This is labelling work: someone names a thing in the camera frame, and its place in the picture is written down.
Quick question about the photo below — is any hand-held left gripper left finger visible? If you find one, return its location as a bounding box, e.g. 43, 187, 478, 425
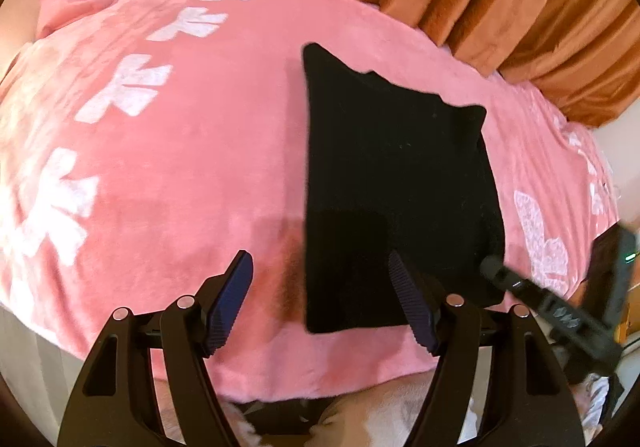
56, 250, 255, 447

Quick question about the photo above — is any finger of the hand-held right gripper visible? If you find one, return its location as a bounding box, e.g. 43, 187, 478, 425
479, 254, 624, 371

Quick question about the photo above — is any pink blanket with white print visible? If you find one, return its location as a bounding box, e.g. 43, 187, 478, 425
0, 0, 623, 403

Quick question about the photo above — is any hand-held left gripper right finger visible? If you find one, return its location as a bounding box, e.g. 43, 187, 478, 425
388, 248, 587, 447

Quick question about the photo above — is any black long-sleeved sweater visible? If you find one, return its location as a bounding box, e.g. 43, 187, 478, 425
301, 43, 506, 335

